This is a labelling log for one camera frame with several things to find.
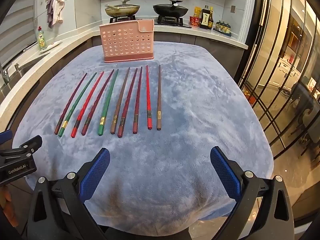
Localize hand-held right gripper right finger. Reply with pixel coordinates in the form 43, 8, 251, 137
210, 146, 295, 240

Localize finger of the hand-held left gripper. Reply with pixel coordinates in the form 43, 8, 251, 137
0, 129, 12, 145
0, 135, 43, 158

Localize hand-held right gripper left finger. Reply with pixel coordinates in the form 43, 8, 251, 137
25, 147, 111, 240

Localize row of chopsticks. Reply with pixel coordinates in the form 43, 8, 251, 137
58, 72, 97, 138

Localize dark red chopstick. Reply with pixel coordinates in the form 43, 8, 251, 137
133, 66, 143, 134
117, 68, 138, 138
81, 69, 115, 136

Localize green chopstick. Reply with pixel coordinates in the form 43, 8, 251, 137
97, 69, 119, 136

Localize brown chopstick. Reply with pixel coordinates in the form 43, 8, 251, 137
110, 67, 131, 134
157, 64, 162, 131

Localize pink perforated utensil holder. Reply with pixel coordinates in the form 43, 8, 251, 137
99, 20, 155, 63

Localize person's left hand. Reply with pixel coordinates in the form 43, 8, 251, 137
0, 187, 12, 227

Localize chrome faucet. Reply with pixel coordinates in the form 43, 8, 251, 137
0, 66, 11, 86

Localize steel sink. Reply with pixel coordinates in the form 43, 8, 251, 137
0, 52, 50, 93

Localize blue plush blanket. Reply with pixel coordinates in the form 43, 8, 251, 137
12, 41, 274, 235

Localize window blinds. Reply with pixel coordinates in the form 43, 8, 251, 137
0, 5, 38, 64

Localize dark chair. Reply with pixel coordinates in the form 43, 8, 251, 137
291, 82, 320, 155

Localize white tray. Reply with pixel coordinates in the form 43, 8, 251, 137
39, 41, 63, 53

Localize green dish soap bottle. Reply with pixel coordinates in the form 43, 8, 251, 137
37, 26, 48, 50

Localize glass sliding door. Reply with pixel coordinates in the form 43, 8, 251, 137
235, 0, 320, 222

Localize purple hanging cloth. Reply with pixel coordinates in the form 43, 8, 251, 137
46, 0, 57, 29

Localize white kitchen counter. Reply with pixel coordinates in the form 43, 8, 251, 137
0, 17, 248, 135

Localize pink hanging cloth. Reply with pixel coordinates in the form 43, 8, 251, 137
52, 0, 65, 25

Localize seasoning jar set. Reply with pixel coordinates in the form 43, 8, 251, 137
213, 20, 233, 36

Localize dark soy sauce bottle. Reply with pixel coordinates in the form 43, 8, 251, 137
200, 5, 214, 29

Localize black gas stove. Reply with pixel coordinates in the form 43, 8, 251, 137
107, 14, 192, 28

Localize beige wok with lid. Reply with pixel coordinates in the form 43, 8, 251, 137
104, 0, 140, 18

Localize black wok with lid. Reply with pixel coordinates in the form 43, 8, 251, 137
152, 0, 188, 18

